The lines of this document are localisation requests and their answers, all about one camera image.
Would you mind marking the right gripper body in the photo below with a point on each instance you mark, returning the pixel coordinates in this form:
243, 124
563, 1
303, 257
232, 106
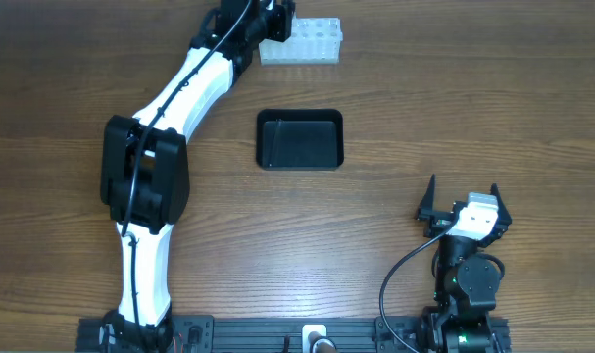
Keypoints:
439, 223

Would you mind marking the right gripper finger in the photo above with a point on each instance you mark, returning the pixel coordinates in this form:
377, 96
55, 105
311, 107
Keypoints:
428, 206
503, 213

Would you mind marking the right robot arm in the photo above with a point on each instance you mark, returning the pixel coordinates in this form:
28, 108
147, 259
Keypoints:
473, 282

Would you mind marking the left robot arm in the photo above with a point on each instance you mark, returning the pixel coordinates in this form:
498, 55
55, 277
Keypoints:
199, 93

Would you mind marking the black tray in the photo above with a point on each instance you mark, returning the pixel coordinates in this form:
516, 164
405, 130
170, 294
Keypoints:
307, 147

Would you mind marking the white test tube rack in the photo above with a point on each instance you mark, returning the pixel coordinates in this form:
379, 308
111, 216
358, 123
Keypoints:
312, 51

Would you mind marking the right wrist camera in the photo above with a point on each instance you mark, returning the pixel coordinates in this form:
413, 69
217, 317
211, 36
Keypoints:
478, 216

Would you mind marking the mounting rail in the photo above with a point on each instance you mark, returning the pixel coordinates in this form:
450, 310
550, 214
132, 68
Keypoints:
258, 336

